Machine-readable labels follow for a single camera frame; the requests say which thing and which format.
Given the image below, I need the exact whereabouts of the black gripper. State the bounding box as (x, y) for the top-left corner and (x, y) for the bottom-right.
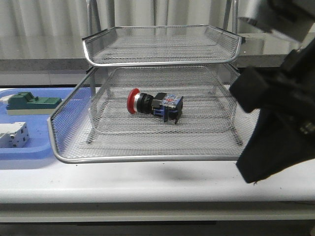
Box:
(229, 42), (315, 183)

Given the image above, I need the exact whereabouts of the red emergency stop push button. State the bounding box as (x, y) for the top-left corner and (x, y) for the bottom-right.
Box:
(126, 88), (184, 124)

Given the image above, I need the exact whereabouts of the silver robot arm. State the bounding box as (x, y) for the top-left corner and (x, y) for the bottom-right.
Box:
(229, 0), (315, 183)

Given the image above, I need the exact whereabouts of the silver mesh top tray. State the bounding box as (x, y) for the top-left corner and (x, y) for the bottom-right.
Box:
(82, 25), (243, 67)

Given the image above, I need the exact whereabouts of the blue plastic tray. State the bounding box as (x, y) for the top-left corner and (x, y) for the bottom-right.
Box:
(0, 88), (92, 161)

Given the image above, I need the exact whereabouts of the white circuit breaker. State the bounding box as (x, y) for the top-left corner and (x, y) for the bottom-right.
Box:
(0, 122), (30, 148)

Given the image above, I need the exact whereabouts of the grey back counter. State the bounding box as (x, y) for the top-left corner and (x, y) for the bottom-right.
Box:
(0, 33), (300, 87)

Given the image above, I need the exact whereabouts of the white part on tray edge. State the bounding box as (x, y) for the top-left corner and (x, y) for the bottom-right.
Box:
(0, 95), (12, 104)

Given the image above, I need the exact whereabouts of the grey metal rack frame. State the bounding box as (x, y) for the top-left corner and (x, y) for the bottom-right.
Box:
(86, 0), (244, 147)

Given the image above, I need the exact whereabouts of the green and beige switch block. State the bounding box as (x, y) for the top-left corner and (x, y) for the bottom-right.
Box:
(6, 92), (62, 116)

